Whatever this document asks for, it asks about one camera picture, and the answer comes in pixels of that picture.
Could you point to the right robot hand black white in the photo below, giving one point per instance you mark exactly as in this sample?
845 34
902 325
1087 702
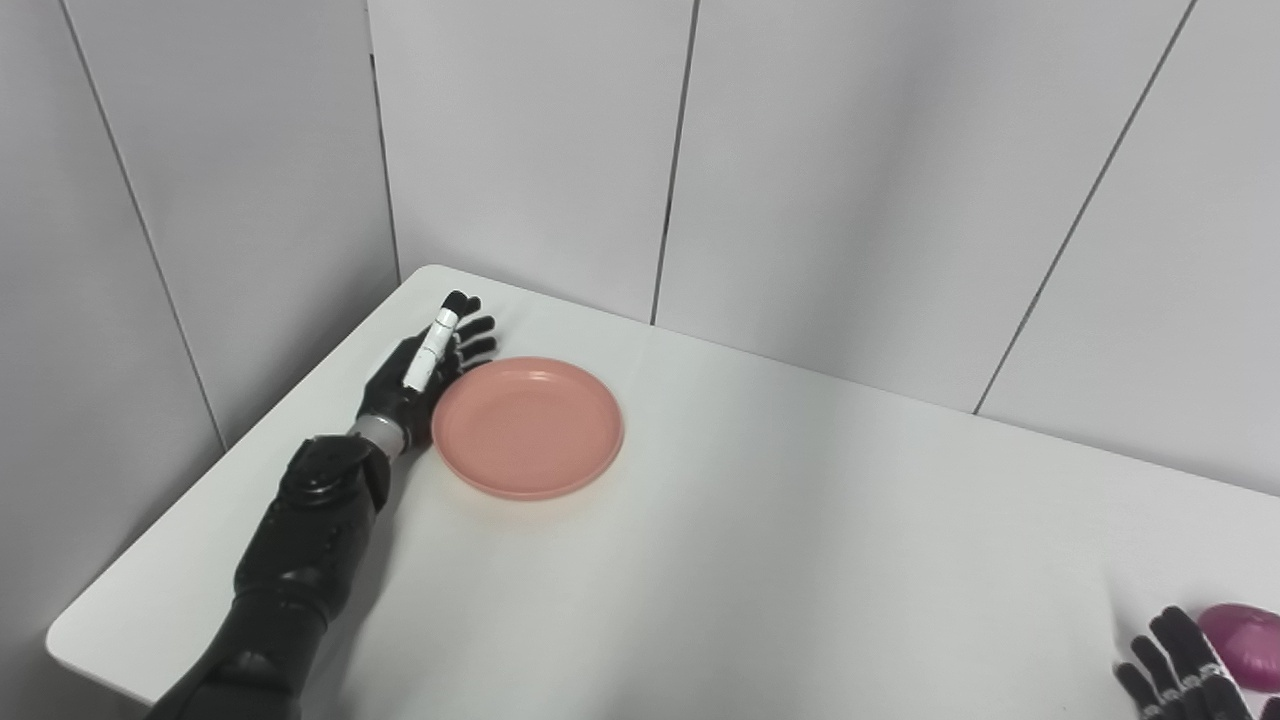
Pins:
1185 675

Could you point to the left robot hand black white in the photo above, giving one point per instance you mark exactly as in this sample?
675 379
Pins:
420 375

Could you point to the purple red onion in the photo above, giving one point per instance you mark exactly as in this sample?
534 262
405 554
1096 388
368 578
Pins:
1248 640

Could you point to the pink round plate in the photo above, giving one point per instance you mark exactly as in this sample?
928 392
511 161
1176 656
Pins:
528 428

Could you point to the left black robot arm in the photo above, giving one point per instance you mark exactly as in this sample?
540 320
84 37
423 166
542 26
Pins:
300 560

